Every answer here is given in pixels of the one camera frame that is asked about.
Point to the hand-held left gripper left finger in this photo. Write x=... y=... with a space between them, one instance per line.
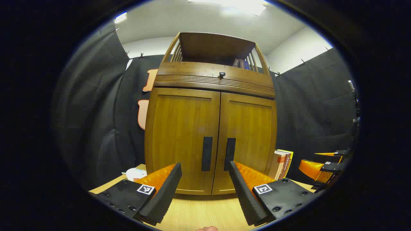
x=167 y=192

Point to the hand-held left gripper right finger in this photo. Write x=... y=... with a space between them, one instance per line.
x=247 y=199

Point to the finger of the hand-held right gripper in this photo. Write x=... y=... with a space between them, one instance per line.
x=327 y=158
x=313 y=170

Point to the wooden shoe cabinet door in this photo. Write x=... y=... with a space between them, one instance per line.
x=179 y=128
x=253 y=128

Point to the wooden cabinet drawer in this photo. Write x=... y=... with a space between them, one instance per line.
x=192 y=69

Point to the wooden double-door shoe cabinet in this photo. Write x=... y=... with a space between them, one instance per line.
x=212 y=45

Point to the red-brown spine book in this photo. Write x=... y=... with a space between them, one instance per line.
x=285 y=165

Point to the small white pink object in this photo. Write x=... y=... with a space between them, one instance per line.
x=135 y=175

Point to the beige book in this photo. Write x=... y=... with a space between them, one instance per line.
x=275 y=166

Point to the small blue book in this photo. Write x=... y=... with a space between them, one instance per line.
x=247 y=65

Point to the small ceiling light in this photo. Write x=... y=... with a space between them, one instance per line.
x=120 y=17

